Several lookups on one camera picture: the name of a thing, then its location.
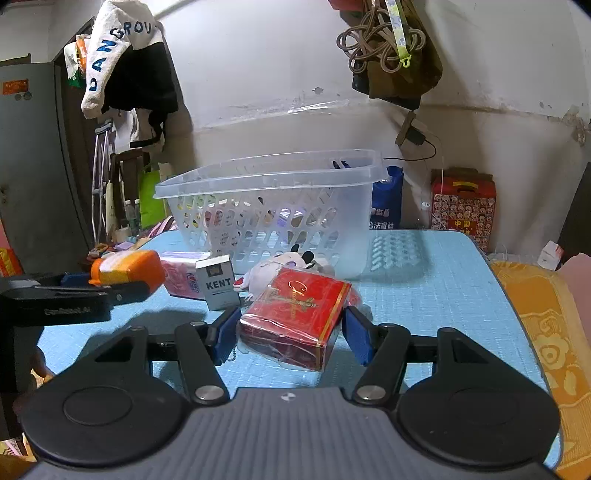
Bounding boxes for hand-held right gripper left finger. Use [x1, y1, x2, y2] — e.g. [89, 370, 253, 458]
[83, 307, 242, 407]

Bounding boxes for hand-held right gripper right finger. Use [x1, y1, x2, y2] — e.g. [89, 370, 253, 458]
[342, 305, 503, 408]

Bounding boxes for orange and white snack packet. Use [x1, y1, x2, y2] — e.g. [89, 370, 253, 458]
[89, 250, 166, 291]

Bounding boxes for red gold-print box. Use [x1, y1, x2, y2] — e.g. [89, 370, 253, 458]
[237, 266, 353, 373]

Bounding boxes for clear plastic basket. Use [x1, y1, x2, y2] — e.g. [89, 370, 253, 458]
[153, 148, 391, 280]

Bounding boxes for person's left hand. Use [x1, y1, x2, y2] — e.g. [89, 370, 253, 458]
[13, 346, 56, 418]

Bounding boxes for white cigarette pack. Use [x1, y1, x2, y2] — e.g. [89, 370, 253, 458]
[195, 255, 242, 311]

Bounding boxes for pink tissue packet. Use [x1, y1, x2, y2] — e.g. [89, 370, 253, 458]
[159, 251, 209, 301]

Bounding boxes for white panda plush toy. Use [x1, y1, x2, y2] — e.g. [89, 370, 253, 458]
[233, 244, 336, 302]

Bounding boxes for metal crutches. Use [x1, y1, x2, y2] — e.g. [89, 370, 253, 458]
[89, 117, 116, 246]

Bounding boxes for green paper bag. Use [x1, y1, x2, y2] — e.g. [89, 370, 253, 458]
[138, 161, 170, 230]

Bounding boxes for grey door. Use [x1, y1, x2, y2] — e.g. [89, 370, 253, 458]
[0, 59, 94, 274]

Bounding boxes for blue shopping bag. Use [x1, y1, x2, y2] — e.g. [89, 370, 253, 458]
[368, 165, 405, 230]

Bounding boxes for red patterned gift box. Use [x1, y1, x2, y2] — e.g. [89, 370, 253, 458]
[430, 167, 498, 253]

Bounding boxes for orange floral blanket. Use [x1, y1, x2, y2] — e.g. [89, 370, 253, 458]
[488, 260, 591, 468]

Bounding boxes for black hanging garment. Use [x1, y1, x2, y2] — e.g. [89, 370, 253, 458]
[100, 33, 180, 149]

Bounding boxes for small white carton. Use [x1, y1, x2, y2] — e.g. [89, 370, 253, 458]
[537, 239, 565, 271]

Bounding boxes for white lettered hanging garment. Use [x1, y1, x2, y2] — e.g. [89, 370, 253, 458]
[81, 0, 163, 120]

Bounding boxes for olive green hanging bag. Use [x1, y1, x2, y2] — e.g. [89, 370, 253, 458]
[352, 0, 443, 110]

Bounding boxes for black power adapter with cable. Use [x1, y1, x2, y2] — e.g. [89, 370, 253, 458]
[394, 112, 437, 162]

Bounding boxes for brown coiled rope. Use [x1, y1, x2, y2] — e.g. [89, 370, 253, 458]
[335, 8, 426, 75]

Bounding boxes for yellow-green strap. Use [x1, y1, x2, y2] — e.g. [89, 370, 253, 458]
[385, 0, 413, 68]

